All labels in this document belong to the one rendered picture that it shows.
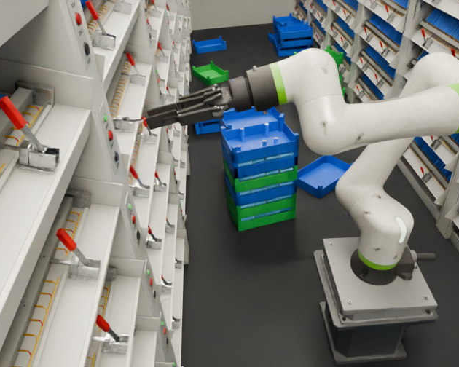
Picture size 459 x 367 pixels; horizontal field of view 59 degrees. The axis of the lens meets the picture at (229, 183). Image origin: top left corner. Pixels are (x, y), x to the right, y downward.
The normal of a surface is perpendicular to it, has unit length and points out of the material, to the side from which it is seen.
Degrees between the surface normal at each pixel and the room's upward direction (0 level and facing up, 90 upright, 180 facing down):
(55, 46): 90
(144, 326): 90
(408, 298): 5
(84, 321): 19
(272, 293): 0
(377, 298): 5
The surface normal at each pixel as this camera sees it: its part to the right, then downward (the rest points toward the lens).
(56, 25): 0.07, 0.59
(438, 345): -0.07, -0.80
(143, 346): 0.25, -0.79
